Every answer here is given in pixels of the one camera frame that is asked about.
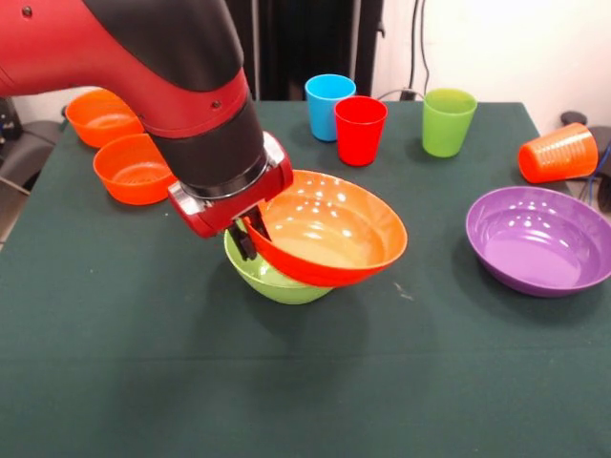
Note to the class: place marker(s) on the green cup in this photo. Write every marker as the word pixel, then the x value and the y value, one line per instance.
pixel 448 124

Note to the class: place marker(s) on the dark green tablecloth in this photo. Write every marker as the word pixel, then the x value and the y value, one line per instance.
pixel 286 372

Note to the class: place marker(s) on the blue cup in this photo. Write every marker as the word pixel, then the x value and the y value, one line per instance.
pixel 322 110

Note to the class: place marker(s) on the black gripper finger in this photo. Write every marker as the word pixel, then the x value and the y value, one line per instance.
pixel 259 222
pixel 246 245

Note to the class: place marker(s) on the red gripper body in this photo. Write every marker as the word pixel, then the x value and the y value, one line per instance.
pixel 224 214

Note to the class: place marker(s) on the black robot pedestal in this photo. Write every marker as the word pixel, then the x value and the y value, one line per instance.
pixel 296 47

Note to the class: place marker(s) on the red cup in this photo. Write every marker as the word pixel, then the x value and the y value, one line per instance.
pixel 360 133

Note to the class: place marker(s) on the orange cup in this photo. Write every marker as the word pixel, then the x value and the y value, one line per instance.
pixel 558 155

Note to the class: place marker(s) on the grey chair base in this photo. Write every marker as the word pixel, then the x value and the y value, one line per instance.
pixel 24 148

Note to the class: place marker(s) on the green bowl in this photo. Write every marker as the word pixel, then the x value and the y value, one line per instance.
pixel 267 286

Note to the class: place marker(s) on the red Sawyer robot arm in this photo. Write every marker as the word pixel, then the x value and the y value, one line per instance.
pixel 143 57

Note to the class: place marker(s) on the purple bowl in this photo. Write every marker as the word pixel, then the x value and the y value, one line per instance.
pixel 534 248

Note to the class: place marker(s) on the wide orange bowl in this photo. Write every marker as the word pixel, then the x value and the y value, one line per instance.
pixel 334 238

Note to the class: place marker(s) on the dark equipment rack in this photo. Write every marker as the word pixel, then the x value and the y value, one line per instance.
pixel 6 119

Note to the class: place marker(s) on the small orange bowl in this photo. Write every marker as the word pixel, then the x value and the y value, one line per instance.
pixel 102 119
pixel 129 176

